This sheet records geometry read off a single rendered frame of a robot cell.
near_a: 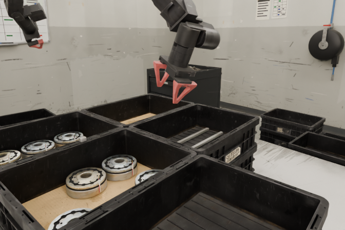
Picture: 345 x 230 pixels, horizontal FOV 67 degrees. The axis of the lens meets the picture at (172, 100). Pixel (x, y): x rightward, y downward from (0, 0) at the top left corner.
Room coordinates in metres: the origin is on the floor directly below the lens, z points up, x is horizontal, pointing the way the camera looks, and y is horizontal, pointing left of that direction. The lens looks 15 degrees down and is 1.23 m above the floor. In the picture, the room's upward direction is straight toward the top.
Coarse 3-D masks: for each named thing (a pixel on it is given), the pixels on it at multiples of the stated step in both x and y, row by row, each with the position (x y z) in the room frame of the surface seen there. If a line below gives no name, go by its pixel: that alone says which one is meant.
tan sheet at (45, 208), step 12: (144, 168) 0.72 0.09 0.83; (108, 180) 0.65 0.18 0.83; (132, 180) 0.65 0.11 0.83; (48, 192) 0.59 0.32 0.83; (60, 192) 0.59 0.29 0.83; (108, 192) 0.59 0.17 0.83; (120, 192) 0.59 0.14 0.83; (24, 204) 0.54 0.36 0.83; (36, 204) 0.54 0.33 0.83; (48, 204) 0.54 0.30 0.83; (60, 204) 0.54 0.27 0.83; (72, 204) 0.54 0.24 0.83; (84, 204) 0.54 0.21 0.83; (96, 204) 0.54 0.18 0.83; (36, 216) 0.50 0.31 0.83; (48, 216) 0.50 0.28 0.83
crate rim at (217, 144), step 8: (200, 104) 1.09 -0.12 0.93; (168, 112) 0.97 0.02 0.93; (176, 112) 0.99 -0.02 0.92; (232, 112) 0.99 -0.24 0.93; (240, 112) 0.97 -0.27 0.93; (152, 120) 0.89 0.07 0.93; (256, 120) 0.89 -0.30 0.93; (136, 128) 0.80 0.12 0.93; (240, 128) 0.80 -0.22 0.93; (248, 128) 0.84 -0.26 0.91; (160, 136) 0.73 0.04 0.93; (224, 136) 0.73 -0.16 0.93; (232, 136) 0.75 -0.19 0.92; (176, 144) 0.67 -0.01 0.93; (208, 144) 0.67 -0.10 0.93; (216, 144) 0.68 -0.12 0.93; (224, 144) 0.72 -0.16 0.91; (200, 152) 0.63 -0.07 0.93; (208, 152) 0.65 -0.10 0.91
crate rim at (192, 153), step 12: (108, 132) 0.76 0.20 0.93; (132, 132) 0.77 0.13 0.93; (84, 144) 0.68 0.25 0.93; (168, 144) 0.67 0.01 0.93; (48, 156) 0.61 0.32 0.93; (192, 156) 0.60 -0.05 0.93; (12, 168) 0.54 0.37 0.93; (168, 168) 0.54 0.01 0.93; (144, 180) 0.49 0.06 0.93; (0, 192) 0.45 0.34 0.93; (132, 192) 0.45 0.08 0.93; (12, 204) 0.41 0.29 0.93; (108, 204) 0.41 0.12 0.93; (12, 216) 0.41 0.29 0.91; (24, 216) 0.38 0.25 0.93; (84, 216) 0.38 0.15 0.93; (24, 228) 0.37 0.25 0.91; (36, 228) 0.35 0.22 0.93; (60, 228) 0.35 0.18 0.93
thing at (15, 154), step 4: (0, 152) 0.77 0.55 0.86; (12, 152) 0.76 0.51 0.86; (16, 152) 0.76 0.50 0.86; (12, 156) 0.73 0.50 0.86; (16, 156) 0.73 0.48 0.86; (0, 160) 0.71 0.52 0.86; (4, 160) 0.71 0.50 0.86; (8, 160) 0.71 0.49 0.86; (12, 160) 0.71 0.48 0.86; (0, 164) 0.69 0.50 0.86; (4, 164) 0.69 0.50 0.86
